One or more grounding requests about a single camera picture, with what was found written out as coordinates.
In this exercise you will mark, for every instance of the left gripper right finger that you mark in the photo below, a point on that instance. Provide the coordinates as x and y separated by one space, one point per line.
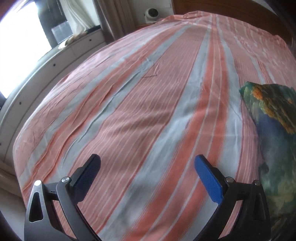
253 220

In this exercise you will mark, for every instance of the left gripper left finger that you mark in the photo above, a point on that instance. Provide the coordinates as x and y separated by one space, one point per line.
42 222

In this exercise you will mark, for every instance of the green patterned silk jacket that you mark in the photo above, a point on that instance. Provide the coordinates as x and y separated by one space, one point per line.
272 109

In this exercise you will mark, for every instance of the white window cabinet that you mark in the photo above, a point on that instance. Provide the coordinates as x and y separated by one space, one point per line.
55 65

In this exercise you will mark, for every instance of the pink striped bed sheet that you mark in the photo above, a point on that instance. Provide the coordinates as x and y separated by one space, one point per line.
148 104

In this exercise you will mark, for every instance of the wooden headboard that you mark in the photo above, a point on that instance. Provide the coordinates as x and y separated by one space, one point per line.
246 11

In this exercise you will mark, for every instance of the beige curtain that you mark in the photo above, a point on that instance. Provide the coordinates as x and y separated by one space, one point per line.
116 19

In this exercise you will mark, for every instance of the small white fan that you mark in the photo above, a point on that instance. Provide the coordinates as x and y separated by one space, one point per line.
151 15

